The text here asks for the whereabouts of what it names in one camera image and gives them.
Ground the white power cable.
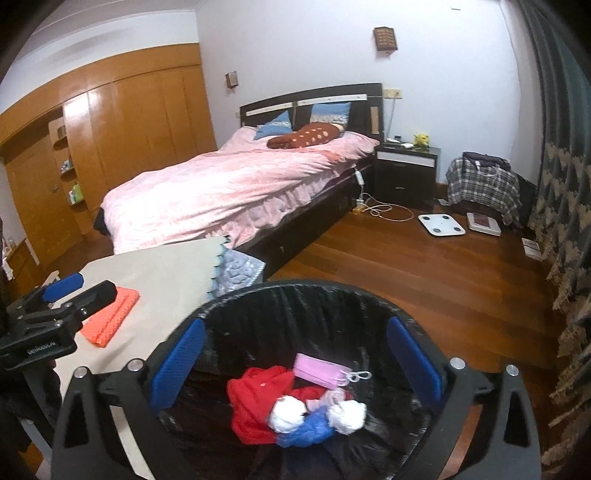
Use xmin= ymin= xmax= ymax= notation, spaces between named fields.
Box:
xmin=353 ymin=194 xmax=414 ymax=222

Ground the orange cloth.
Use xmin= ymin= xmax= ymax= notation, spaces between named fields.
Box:
xmin=79 ymin=286 xmax=140 ymax=348

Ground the dark wooden bed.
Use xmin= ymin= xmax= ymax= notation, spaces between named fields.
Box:
xmin=95 ymin=83 xmax=384 ymax=273

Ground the dark nightstand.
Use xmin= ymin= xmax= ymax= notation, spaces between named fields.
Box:
xmin=374 ymin=143 xmax=441 ymax=208

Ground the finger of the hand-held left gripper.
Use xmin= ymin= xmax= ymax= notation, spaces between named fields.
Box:
xmin=23 ymin=281 xmax=118 ymax=332
xmin=9 ymin=272 xmax=85 ymax=319

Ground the white scale with red dial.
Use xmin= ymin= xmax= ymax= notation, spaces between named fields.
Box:
xmin=466 ymin=212 xmax=502 ymax=237

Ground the small pink bow item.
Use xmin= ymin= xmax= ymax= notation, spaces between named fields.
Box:
xmin=307 ymin=388 xmax=347 ymax=411

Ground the grey quilted cover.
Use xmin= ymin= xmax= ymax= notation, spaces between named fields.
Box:
xmin=208 ymin=249 xmax=267 ymax=301

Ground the white bathroom scale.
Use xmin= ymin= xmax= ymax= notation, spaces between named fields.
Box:
xmin=418 ymin=213 xmax=466 ymax=238

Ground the red cloth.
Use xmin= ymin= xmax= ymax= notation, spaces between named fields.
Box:
xmin=226 ymin=366 xmax=324 ymax=446

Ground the white paper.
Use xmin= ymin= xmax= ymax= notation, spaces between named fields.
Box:
xmin=327 ymin=399 xmax=368 ymax=436
xmin=269 ymin=395 xmax=308 ymax=435

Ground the bin with black liner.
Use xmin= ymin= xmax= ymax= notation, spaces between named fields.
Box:
xmin=157 ymin=279 xmax=465 ymax=480

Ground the wooden wardrobe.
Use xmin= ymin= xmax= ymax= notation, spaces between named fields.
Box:
xmin=0 ymin=41 xmax=218 ymax=287

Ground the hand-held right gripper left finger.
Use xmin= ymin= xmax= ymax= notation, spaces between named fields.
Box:
xmin=52 ymin=318 xmax=207 ymax=480

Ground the patterned green curtain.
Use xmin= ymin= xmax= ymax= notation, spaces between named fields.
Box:
xmin=512 ymin=0 xmax=591 ymax=480

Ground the blue pillow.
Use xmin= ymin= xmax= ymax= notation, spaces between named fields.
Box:
xmin=254 ymin=112 xmax=293 ymax=140
xmin=310 ymin=102 xmax=352 ymax=127

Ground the blue plastic bag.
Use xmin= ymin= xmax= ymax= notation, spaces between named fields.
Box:
xmin=277 ymin=411 xmax=335 ymax=449

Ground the large wall lamp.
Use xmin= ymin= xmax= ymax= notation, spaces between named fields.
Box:
xmin=373 ymin=26 xmax=399 ymax=54

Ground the brown dotted pillow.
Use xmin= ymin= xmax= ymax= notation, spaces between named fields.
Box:
xmin=267 ymin=122 xmax=345 ymax=149

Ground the pink face mask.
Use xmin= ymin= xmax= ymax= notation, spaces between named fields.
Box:
xmin=293 ymin=353 xmax=372 ymax=388

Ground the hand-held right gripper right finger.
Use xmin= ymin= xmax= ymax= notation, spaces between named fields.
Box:
xmin=386 ymin=316 xmax=542 ymax=480

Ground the beige cloth covered table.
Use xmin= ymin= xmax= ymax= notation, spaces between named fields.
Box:
xmin=28 ymin=235 xmax=232 ymax=480

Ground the plaid bag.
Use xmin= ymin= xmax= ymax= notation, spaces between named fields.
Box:
xmin=445 ymin=151 xmax=522 ymax=227

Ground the pink blanket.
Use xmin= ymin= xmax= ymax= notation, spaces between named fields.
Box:
xmin=100 ymin=127 xmax=380 ymax=254

